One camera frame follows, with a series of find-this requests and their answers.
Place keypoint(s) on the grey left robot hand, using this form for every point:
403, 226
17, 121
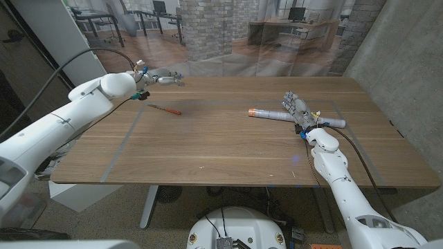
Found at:
162, 80

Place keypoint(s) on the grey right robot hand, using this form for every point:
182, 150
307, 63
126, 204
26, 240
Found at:
301, 110

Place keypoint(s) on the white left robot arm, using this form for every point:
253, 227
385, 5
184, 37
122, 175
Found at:
52, 128

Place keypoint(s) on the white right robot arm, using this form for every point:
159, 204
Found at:
346, 193

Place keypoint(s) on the grey marker, orange cap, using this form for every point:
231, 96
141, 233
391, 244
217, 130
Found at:
270, 114

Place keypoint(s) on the printed office backdrop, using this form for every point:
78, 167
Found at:
207, 34

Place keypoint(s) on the white cabinet panel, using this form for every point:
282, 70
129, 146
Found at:
62, 38

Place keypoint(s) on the white table leg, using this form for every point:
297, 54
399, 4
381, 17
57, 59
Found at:
325, 218
149, 207

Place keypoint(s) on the black round fan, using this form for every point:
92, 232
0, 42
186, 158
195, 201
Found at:
168, 193

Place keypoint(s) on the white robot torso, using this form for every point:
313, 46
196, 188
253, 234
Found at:
242, 224

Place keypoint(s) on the orange flat object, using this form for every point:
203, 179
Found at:
325, 246

